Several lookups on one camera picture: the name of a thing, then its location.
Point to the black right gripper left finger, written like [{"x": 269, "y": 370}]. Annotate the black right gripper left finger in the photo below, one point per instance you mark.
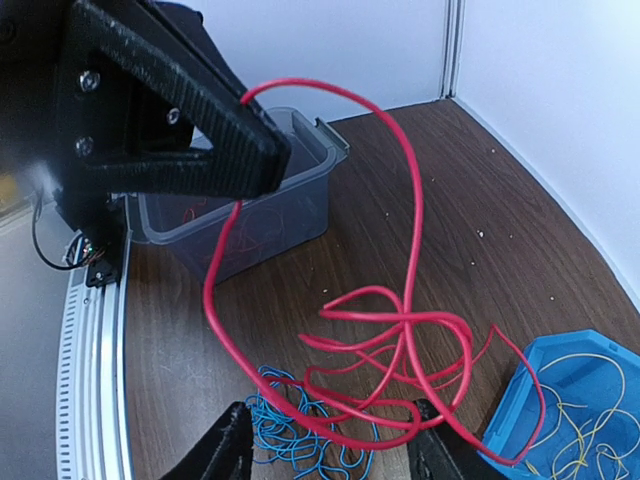
[{"x": 225, "y": 451}]

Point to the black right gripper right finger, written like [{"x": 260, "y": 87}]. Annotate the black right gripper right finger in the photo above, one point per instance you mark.
[{"x": 441, "y": 454}]

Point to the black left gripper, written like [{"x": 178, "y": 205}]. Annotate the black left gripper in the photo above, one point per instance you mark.
[{"x": 129, "y": 97}]

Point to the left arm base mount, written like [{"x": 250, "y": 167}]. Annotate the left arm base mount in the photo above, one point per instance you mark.
[{"x": 104, "y": 227}]

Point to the aluminium front rail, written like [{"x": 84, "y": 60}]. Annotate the aluminium front rail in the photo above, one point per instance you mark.
[{"x": 91, "y": 430}]

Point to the left aluminium frame post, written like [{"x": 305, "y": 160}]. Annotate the left aluminium frame post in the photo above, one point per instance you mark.
[{"x": 452, "y": 43}]

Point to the grey transparent plastic container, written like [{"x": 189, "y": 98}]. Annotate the grey transparent plastic container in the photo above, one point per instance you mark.
[{"x": 296, "y": 213}]

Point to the blue plastic bin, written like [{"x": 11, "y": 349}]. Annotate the blue plastic bin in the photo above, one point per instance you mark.
[{"x": 576, "y": 403}]

